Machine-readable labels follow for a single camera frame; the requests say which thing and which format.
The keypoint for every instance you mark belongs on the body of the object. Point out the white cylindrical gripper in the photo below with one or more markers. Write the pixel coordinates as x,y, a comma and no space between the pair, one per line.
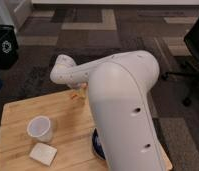
78,86

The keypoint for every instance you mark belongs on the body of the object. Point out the orange pepper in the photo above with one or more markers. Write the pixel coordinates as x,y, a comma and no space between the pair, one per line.
77,96

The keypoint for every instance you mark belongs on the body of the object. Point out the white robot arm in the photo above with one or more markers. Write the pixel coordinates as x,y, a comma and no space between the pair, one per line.
118,86

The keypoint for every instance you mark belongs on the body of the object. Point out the translucent white plastic cup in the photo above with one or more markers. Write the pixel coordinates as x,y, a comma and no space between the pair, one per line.
40,128

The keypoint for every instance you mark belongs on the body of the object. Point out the dark blue patterned bowl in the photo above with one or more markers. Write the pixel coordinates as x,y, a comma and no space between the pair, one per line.
97,147

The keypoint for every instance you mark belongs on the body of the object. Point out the white sponge block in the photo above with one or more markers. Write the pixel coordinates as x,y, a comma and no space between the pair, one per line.
43,153

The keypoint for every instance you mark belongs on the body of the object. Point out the black recycling bin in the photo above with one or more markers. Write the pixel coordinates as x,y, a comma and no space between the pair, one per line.
8,47

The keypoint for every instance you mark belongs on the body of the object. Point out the black office chair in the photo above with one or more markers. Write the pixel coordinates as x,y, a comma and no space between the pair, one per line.
191,40

